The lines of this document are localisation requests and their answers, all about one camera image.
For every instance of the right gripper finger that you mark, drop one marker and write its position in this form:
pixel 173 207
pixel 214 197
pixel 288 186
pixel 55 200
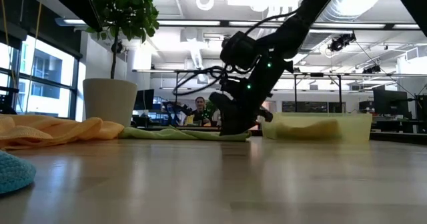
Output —
pixel 235 120

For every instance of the yellow microfiber towel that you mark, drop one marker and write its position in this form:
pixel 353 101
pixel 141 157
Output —
pixel 310 130

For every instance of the light green microfiber towel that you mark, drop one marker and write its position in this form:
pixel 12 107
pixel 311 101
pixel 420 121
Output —
pixel 166 134

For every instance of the orange microfiber towel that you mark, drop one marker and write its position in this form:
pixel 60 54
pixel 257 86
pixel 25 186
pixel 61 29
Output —
pixel 50 130

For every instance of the blue microfiber towel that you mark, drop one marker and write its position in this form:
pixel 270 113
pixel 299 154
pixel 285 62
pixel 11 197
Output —
pixel 13 172

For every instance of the background black robot arm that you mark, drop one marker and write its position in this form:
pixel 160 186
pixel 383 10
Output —
pixel 175 109

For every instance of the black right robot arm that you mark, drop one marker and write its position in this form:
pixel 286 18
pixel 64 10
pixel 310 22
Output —
pixel 300 24

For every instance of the small background plant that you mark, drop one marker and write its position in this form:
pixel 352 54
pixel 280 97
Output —
pixel 210 107

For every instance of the person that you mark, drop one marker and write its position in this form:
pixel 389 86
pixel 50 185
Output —
pixel 200 110

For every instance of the long ceiling light bar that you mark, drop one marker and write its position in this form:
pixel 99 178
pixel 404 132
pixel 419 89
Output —
pixel 190 23

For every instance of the black monitor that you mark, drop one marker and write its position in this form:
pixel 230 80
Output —
pixel 390 100
pixel 144 99

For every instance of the yellow translucent plastic bin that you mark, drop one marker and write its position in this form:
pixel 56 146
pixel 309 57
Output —
pixel 357 127

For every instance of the white plant pot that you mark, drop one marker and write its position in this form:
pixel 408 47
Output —
pixel 110 100

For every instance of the green leafy plant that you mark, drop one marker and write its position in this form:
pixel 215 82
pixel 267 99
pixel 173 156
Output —
pixel 126 7

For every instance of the background black station frame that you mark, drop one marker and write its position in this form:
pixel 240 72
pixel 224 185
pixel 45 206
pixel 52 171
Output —
pixel 295 94

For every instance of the black frame mounted camera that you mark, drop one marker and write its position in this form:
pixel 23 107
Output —
pixel 340 42

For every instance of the black aluminium table frame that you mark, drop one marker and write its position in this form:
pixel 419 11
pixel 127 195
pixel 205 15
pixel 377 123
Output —
pixel 393 136

